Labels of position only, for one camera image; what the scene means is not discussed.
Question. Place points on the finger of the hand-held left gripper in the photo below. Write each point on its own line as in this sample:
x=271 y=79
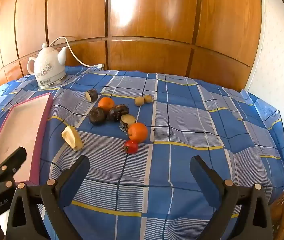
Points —
x=15 y=157

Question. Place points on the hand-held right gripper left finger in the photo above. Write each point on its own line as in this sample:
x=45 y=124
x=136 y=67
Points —
x=68 y=182

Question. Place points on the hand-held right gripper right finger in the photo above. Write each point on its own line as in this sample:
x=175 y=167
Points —
x=208 y=182

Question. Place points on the pink-rimmed cardboard box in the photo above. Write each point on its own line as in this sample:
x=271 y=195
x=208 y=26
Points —
x=22 y=130

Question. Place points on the peeled pale yellow fruit piece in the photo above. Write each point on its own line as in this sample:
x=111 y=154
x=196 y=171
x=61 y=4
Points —
x=72 y=138

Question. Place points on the small red tomato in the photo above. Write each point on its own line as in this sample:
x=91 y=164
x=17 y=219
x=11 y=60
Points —
x=131 y=146

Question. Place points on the cut dark-skinned root piece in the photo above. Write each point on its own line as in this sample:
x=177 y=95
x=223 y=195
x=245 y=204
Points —
x=93 y=95
x=127 y=121

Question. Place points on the orange tangerine with stem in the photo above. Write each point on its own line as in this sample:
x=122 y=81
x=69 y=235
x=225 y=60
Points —
x=137 y=131

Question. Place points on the small tan round fruit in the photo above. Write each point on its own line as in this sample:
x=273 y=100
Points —
x=139 y=101
x=148 y=98

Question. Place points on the blue plaid tablecloth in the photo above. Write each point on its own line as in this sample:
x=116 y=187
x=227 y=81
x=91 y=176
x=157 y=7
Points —
x=182 y=142

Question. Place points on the silver kettle base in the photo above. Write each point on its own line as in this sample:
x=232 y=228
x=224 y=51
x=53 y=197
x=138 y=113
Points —
x=54 y=82

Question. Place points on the white ceramic electric kettle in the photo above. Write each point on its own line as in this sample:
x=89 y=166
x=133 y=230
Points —
x=48 y=63

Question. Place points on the white power plug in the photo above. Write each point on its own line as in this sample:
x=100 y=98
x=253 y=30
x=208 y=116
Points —
x=100 y=66

